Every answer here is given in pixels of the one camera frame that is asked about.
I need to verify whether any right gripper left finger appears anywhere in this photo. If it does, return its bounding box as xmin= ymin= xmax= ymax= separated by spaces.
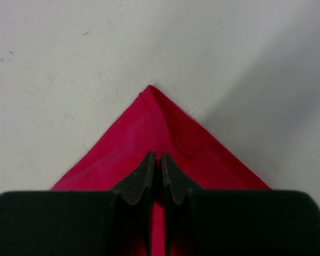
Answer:
xmin=0 ymin=152 xmax=156 ymax=255

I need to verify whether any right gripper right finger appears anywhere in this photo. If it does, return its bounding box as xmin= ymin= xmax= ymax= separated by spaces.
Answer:
xmin=161 ymin=153 xmax=320 ymax=255

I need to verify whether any red t-shirt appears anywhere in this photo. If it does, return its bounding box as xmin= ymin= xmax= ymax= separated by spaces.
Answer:
xmin=50 ymin=84 xmax=272 ymax=256

